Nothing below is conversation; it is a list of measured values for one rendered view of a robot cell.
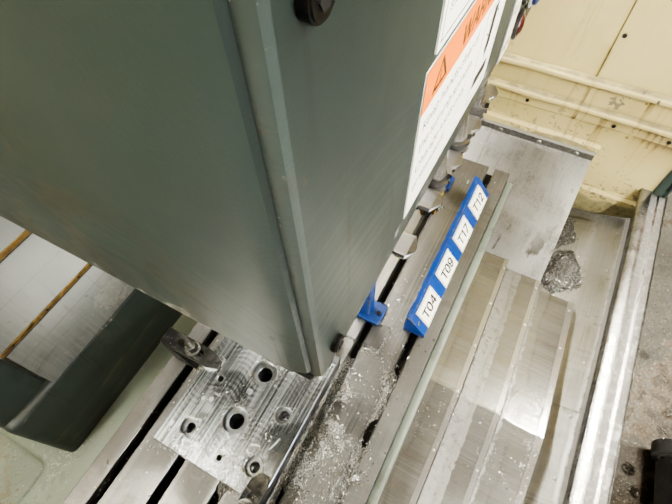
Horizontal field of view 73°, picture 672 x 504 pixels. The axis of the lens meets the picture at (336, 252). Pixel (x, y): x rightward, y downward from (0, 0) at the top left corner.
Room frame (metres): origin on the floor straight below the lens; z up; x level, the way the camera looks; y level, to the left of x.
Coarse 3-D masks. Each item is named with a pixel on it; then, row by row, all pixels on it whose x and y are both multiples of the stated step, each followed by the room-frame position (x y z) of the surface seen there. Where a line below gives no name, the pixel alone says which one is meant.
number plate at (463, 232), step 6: (462, 216) 0.66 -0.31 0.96; (462, 222) 0.64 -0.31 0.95; (468, 222) 0.65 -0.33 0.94; (462, 228) 0.63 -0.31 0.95; (468, 228) 0.64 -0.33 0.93; (456, 234) 0.61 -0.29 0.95; (462, 234) 0.62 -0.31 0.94; (468, 234) 0.63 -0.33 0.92; (456, 240) 0.60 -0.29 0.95; (462, 240) 0.60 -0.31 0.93; (462, 246) 0.59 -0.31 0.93; (462, 252) 0.58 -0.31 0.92
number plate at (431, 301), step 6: (432, 288) 0.47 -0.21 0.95; (426, 294) 0.45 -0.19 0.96; (432, 294) 0.46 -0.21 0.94; (426, 300) 0.44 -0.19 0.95; (432, 300) 0.44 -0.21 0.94; (438, 300) 0.45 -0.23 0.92; (420, 306) 0.42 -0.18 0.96; (426, 306) 0.43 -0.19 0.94; (432, 306) 0.43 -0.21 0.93; (420, 312) 0.41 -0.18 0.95; (426, 312) 0.42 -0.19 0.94; (432, 312) 0.42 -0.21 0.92; (420, 318) 0.40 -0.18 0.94; (426, 318) 0.40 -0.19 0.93; (432, 318) 0.41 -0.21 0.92; (426, 324) 0.39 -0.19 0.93
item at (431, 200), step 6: (426, 192) 0.52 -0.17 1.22; (432, 192) 0.52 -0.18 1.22; (438, 192) 0.52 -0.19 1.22; (426, 198) 0.51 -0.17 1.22; (432, 198) 0.51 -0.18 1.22; (438, 198) 0.51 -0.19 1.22; (420, 204) 0.50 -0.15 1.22; (426, 204) 0.50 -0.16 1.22; (432, 204) 0.50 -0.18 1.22; (438, 204) 0.50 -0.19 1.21; (426, 210) 0.49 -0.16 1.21; (432, 210) 0.49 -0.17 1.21
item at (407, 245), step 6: (402, 234) 0.44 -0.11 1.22; (408, 234) 0.44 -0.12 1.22; (402, 240) 0.42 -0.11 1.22; (408, 240) 0.42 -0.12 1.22; (414, 240) 0.42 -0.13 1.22; (396, 246) 0.41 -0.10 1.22; (402, 246) 0.41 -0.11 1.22; (408, 246) 0.41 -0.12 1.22; (414, 246) 0.41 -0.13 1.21; (396, 252) 0.40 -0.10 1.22; (402, 252) 0.40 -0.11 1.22; (408, 252) 0.40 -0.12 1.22; (414, 252) 0.40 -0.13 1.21; (402, 258) 0.39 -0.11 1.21
